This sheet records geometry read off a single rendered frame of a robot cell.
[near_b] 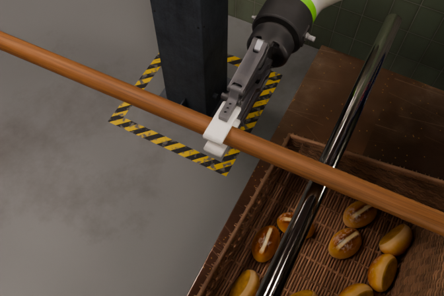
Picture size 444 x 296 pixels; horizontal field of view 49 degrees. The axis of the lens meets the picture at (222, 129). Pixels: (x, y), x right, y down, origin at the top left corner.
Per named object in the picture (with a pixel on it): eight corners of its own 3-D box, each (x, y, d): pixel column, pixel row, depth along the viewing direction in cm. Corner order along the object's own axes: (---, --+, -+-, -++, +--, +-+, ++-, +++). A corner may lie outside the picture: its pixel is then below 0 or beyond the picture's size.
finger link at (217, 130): (241, 110, 73) (241, 107, 72) (221, 146, 70) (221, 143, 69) (223, 102, 74) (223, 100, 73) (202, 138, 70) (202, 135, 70)
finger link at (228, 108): (242, 97, 73) (242, 86, 71) (227, 122, 71) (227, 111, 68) (232, 94, 74) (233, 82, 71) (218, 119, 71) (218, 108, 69)
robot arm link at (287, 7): (258, 22, 90) (261, -15, 82) (316, 43, 87) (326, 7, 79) (244, 45, 87) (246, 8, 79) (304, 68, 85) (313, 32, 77)
